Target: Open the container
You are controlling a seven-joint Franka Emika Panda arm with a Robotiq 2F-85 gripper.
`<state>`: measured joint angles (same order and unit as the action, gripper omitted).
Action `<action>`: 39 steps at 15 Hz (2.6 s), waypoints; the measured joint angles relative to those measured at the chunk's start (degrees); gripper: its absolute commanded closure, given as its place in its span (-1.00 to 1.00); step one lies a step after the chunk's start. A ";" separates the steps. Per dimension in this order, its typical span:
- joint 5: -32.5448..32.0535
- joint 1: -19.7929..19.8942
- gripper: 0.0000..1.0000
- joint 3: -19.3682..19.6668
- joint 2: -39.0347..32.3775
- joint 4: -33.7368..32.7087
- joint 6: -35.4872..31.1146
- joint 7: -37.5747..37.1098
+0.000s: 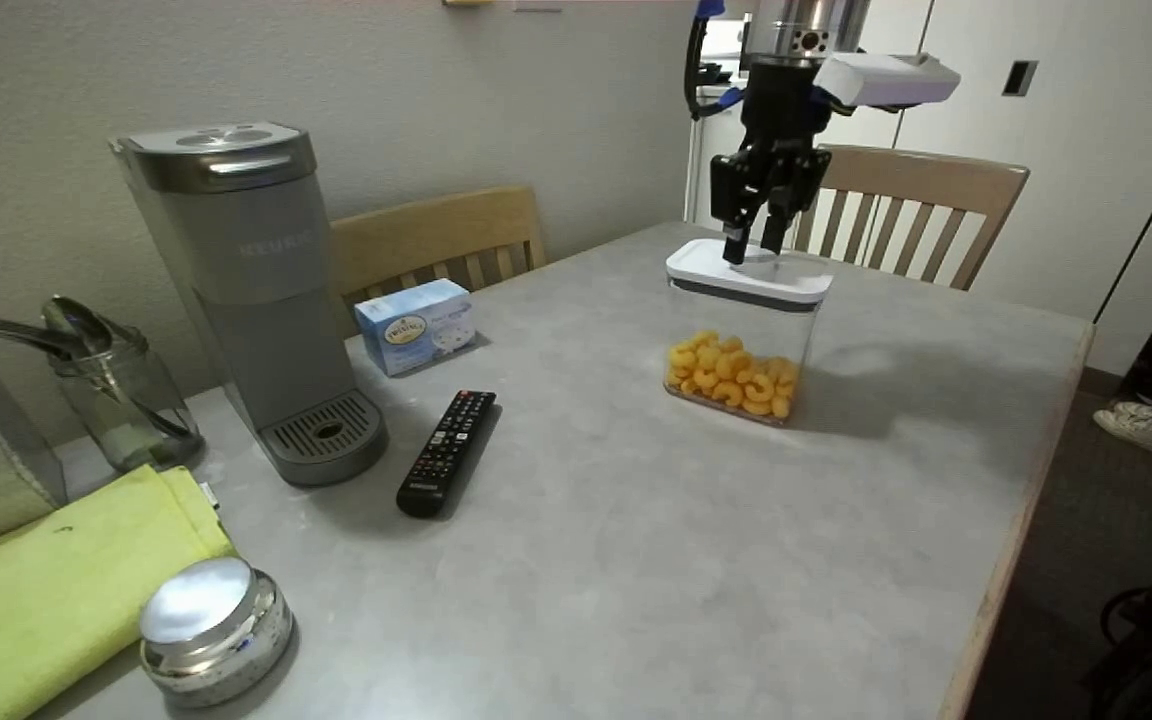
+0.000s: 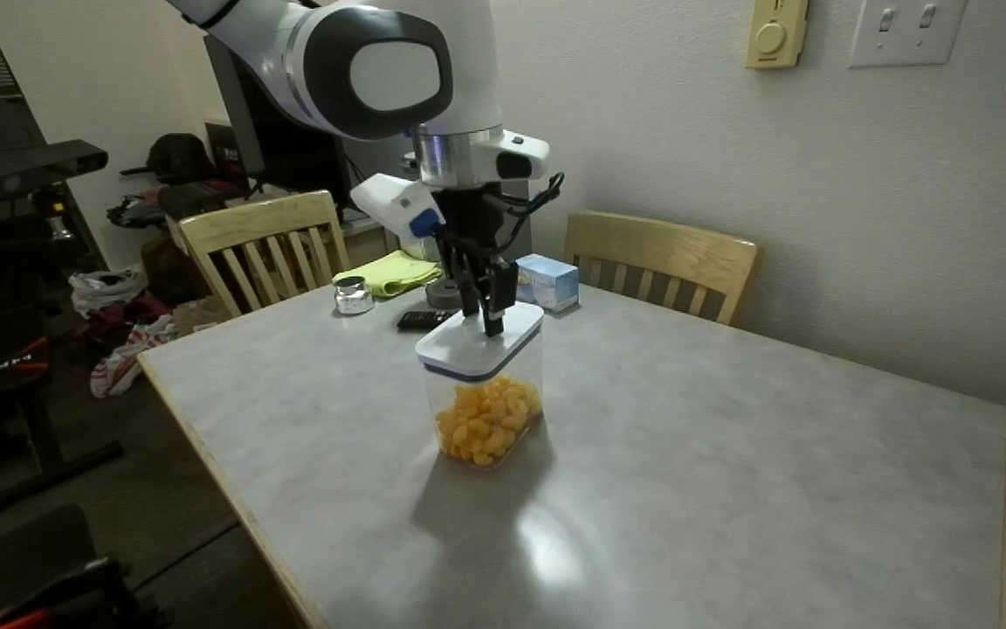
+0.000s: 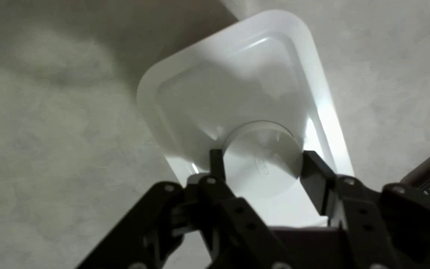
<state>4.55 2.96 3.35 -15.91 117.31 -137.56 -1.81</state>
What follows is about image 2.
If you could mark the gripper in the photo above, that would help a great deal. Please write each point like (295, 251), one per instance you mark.
(471, 218)

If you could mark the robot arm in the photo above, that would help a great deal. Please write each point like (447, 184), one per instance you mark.
(328, 52)

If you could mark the white container lid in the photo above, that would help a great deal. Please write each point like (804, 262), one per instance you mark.
(459, 354)

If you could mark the clear plastic container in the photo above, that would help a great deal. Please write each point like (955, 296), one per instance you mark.
(485, 411)

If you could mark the grey tape roll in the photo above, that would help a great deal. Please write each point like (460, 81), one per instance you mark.
(442, 293)

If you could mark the blue tissue box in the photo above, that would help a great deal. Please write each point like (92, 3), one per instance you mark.
(548, 281)

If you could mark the black remote control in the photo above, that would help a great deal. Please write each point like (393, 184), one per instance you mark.
(420, 319)

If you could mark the yellow cloth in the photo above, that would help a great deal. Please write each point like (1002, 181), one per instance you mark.
(389, 271)

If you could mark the heap of orange snacks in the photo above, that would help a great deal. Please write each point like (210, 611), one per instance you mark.
(485, 424)

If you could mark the wooden chair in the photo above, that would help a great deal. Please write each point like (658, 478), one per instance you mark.
(250, 223)
(660, 245)

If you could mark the black monitor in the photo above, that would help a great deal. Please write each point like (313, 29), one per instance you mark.
(280, 148)

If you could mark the black bag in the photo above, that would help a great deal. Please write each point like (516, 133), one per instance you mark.
(178, 157)

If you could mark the white and red plastic bag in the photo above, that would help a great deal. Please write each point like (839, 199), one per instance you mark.
(127, 358)

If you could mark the beige thermostat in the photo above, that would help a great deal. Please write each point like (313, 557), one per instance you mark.
(775, 35)

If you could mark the black stand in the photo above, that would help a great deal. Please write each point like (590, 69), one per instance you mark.
(5, 384)

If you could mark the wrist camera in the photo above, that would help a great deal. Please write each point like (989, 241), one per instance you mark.
(394, 201)

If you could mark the camera on tripod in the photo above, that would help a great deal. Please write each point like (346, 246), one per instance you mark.
(31, 166)

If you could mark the light switch plate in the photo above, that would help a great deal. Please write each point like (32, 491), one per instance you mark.
(905, 35)

